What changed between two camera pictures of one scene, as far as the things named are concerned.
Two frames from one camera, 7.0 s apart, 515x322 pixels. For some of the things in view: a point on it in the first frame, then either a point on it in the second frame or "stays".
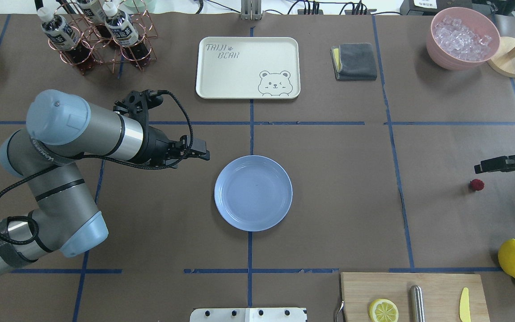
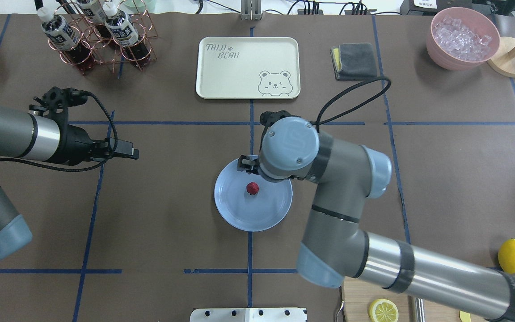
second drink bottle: x=120 y=24 stays
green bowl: x=139 y=6 stays
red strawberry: x=477 y=184 → x=252 y=188
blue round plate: x=253 y=193 stays
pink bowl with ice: x=461 y=39 stays
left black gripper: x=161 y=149 → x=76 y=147
